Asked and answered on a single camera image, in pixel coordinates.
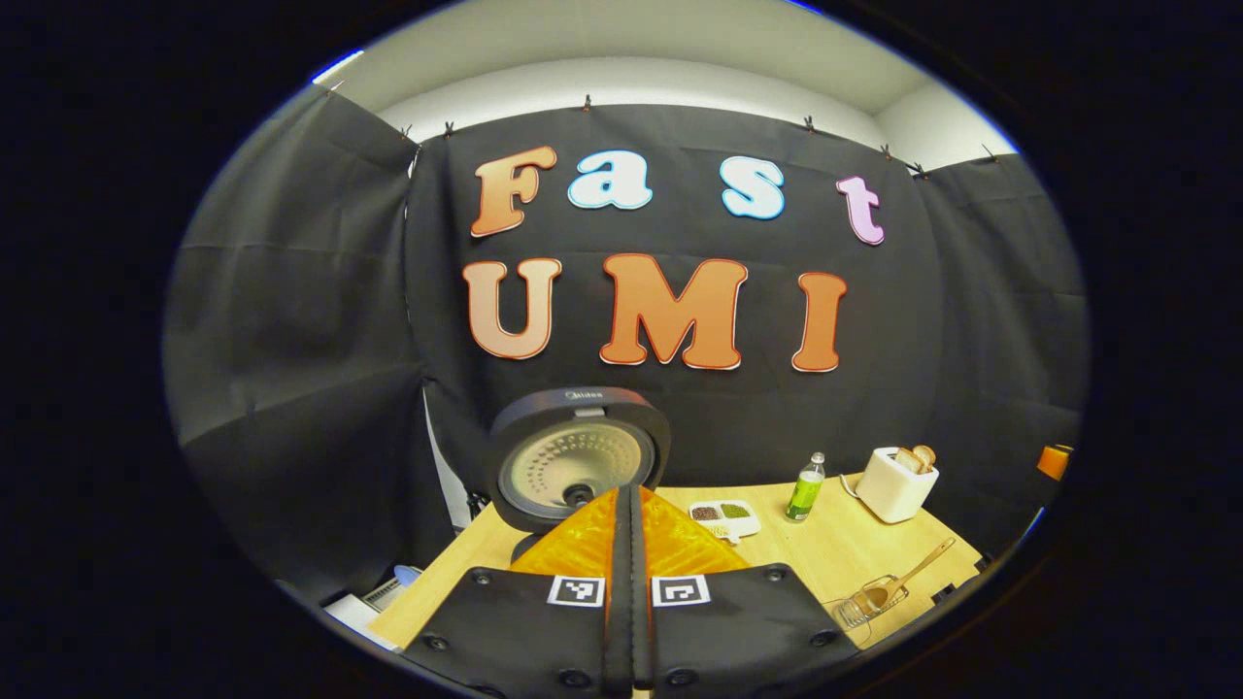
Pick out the white plastic box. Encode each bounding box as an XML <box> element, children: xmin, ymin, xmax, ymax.
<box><xmin>324</xmin><ymin>581</ymin><xmax>401</xmax><ymax>648</ymax></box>

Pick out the green drink bottle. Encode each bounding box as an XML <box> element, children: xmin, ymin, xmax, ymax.
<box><xmin>785</xmin><ymin>450</ymin><xmax>827</xmax><ymax>524</ymax></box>

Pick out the clear chopstick holder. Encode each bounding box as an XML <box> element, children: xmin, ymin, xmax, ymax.
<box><xmin>834</xmin><ymin>573</ymin><xmax>912</xmax><ymax>631</ymax></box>

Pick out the dark grey rice cooker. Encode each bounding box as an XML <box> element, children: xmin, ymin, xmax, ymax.
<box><xmin>487</xmin><ymin>385</ymin><xmax>672</xmax><ymax>569</ymax></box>

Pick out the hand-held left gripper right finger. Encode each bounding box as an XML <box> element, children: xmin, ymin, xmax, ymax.
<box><xmin>631</xmin><ymin>485</ymin><xmax>861</xmax><ymax>699</ymax></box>

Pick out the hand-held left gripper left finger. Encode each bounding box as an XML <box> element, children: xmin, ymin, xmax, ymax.
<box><xmin>403</xmin><ymin>485</ymin><xmax>634</xmax><ymax>699</ymax></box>

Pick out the white toaster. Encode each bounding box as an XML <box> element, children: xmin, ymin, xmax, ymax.
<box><xmin>855</xmin><ymin>447</ymin><xmax>941</xmax><ymax>526</ymax></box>

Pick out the wooden spoon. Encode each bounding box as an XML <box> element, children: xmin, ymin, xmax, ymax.
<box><xmin>862</xmin><ymin>537</ymin><xmax>958</xmax><ymax>615</ymax></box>

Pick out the white divided bean dish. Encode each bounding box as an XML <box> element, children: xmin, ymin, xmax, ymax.
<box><xmin>688</xmin><ymin>498</ymin><xmax>762</xmax><ymax>545</ymax></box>

